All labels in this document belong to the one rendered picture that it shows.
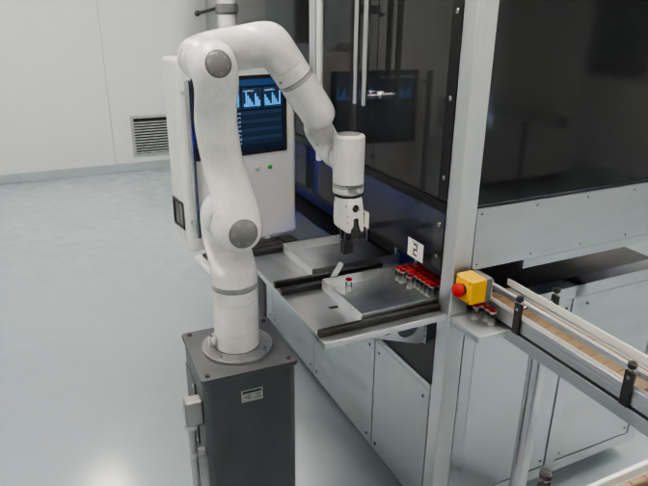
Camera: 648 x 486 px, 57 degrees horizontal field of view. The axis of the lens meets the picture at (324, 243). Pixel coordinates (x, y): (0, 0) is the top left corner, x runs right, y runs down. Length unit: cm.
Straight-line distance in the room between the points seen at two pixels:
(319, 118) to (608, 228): 108
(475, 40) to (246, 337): 95
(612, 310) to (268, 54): 152
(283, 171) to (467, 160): 108
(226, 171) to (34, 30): 550
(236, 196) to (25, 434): 185
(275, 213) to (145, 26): 458
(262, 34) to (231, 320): 70
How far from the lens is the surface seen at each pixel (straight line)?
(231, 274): 152
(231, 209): 142
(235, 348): 162
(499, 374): 209
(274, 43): 144
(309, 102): 148
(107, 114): 694
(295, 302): 186
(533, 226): 190
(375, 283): 199
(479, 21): 162
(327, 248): 226
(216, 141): 142
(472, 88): 163
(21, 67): 685
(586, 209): 205
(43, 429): 300
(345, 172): 157
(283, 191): 257
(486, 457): 228
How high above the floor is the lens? 173
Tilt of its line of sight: 21 degrees down
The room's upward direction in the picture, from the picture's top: 1 degrees clockwise
